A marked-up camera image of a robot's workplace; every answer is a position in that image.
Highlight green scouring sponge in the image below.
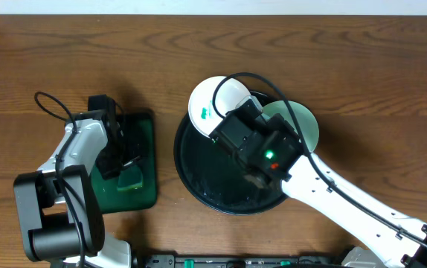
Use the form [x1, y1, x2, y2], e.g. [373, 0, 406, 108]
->
[117, 165, 144, 191]

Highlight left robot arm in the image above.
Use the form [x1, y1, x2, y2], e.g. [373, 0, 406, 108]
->
[13, 95, 139, 267]

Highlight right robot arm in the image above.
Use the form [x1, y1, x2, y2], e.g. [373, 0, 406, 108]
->
[210, 95, 427, 267]

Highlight black rectangular water tray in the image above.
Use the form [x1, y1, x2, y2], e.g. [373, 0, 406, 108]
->
[90, 112, 157, 214]

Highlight black round tray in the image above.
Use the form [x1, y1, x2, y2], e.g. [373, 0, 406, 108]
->
[173, 90, 292, 216]

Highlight pale green plate right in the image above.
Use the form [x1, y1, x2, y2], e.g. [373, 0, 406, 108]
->
[263, 100, 319, 152]

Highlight white plate with green smear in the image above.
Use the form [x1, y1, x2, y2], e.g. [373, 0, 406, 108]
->
[188, 76, 250, 138]

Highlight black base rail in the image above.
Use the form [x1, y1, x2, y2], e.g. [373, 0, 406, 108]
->
[140, 255, 341, 268]

